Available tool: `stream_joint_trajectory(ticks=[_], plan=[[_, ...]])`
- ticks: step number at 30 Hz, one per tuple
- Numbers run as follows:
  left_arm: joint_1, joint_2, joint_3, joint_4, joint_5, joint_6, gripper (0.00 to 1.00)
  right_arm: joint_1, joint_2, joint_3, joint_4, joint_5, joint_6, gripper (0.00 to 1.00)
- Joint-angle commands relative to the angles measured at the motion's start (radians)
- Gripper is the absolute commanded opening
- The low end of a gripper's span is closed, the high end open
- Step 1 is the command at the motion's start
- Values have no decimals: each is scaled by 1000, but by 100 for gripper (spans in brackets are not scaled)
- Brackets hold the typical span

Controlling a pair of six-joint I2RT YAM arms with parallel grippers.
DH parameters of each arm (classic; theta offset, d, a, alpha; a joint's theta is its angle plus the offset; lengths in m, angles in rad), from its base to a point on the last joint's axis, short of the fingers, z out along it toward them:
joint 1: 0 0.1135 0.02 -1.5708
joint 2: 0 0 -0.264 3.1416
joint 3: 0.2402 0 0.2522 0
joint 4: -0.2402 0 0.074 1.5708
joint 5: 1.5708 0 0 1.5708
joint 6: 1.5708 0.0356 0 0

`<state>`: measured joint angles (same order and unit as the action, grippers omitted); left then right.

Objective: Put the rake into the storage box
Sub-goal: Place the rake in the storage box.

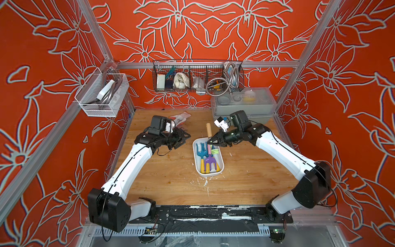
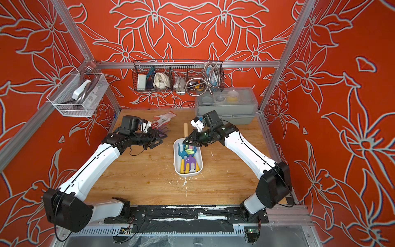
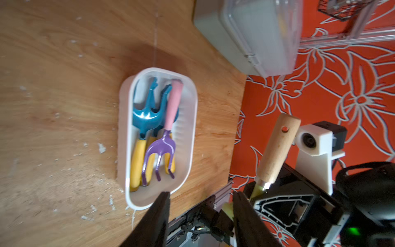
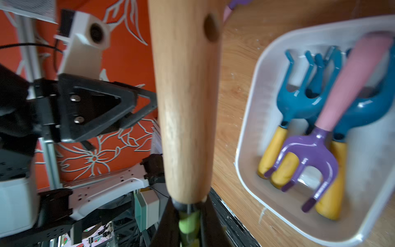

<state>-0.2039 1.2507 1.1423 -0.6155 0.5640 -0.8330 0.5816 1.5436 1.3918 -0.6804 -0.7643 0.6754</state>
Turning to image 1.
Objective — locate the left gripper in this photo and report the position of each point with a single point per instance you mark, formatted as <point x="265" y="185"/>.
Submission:
<point x="180" y="138"/>

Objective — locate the white box in basket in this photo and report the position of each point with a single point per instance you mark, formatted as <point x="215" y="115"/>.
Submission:
<point x="160" y="81"/>

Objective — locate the purple rake pink handle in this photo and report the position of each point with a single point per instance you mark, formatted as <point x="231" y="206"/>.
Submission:
<point x="210" y="160"/>

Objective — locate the black wire wall basket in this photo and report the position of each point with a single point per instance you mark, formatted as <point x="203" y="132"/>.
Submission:
<point x="211" y="77"/>

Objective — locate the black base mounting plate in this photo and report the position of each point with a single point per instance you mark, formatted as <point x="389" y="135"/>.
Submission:
<point x="253" y="213"/>

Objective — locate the blue claw rake yellow handle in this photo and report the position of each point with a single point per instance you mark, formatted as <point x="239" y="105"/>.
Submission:
<point x="202" y="154"/>

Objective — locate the white plastic storage box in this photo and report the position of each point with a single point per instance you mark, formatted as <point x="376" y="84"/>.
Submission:
<point x="197" y="160"/>

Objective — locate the white cloth in basket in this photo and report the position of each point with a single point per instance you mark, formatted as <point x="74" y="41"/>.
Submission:
<point x="181" y="81"/>

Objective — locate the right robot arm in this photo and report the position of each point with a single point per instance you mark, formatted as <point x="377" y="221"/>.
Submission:
<point x="314" y="178"/>

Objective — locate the white pink garden glove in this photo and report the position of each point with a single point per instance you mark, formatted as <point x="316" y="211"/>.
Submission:
<point x="180" y="118"/>

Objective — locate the grey plastic toolbox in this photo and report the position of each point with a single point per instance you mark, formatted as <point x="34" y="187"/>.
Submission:
<point x="257" y="102"/>

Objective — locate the white wire wall basket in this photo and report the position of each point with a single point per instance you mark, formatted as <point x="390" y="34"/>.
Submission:
<point x="103" y="94"/>

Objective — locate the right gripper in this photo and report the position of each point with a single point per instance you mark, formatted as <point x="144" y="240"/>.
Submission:
<point x="219" y="136"/>

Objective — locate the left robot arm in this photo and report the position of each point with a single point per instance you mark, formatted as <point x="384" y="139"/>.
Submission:
<point x="107" y="206"/>

